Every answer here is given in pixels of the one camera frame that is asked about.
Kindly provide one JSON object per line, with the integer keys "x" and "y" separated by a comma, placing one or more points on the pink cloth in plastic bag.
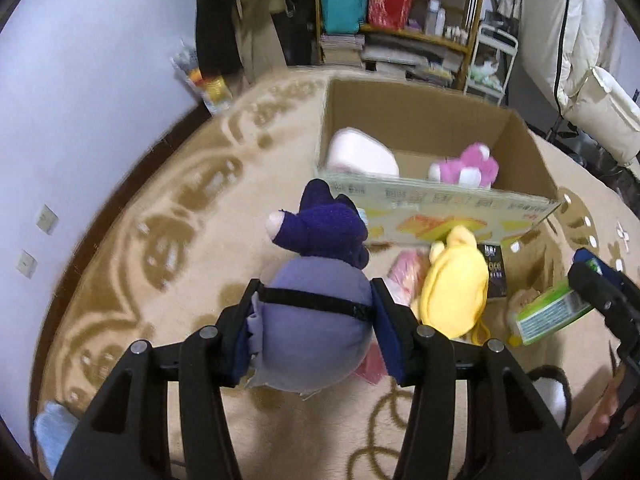
{"x": 403, "y": 281}

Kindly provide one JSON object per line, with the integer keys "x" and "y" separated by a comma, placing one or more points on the white wall socket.
{"x": 26, "y": 264}
{"x": 46, "y": 220}

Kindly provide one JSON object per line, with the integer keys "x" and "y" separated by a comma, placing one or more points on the person's right hand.
{"x": 596, "y": 422}

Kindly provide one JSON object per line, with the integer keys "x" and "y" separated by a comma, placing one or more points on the black Face tissue pack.
{"x": 497, "y": 287}

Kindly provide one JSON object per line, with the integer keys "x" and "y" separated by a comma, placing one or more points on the open cardboard box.
{"x": 423, "y": 125}

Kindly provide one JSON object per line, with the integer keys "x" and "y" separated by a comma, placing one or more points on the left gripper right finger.
{"x": 510, "y": 433}

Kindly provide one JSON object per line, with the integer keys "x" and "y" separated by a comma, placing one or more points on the white utility cart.
{"x": 491, "y": 64}

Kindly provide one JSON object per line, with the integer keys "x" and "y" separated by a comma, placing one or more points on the green tissue pack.
{"x": 532, "y": 317}

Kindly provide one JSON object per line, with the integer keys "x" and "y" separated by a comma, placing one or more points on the beige patterned rug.
{"x": 192, "y": 238}

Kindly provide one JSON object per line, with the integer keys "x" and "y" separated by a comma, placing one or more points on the wooden bookshelf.
{"x": 435, "y": 46}

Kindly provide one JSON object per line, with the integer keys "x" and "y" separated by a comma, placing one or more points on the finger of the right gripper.
{"x": 602, "y": 267}
{"x": 612, "y": 294}

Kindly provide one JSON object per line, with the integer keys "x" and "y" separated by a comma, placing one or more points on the pink plush toy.
{"x": 474, "y": 168}

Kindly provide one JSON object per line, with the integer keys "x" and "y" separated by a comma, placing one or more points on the snack bags by wall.
{"x": 213, "y": 91}

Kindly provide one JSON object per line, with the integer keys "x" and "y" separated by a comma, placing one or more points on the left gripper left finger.
{"x": 124, "y": 432}

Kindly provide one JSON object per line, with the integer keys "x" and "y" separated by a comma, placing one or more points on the purple plush doll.
{"x": 310, "y": 325}

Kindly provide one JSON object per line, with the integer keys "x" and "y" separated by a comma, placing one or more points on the pink spiral fishcake pillow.
{"x": 351, "y": 151}

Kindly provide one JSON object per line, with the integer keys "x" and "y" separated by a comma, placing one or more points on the yellow plush toy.
{"x": 454, "y": 292}

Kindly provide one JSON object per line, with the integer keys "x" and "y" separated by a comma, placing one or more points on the cream padded chair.
{"x": 570, "y": 49}

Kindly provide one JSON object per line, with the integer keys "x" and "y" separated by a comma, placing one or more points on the black white plush slipper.
{"x": 552, "y": 385}

